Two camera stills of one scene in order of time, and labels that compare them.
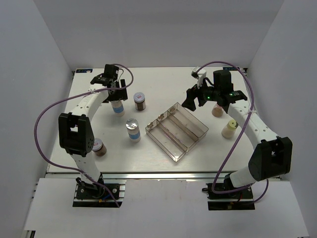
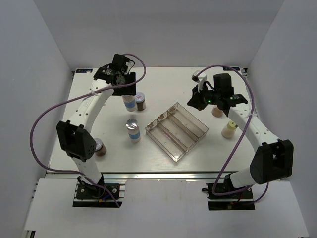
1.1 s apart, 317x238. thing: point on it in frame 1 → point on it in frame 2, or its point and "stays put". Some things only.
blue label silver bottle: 132,125 stays put
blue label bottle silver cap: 118,107 → 130,101
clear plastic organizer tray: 176,131 stays put
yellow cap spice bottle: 228,131 stays put
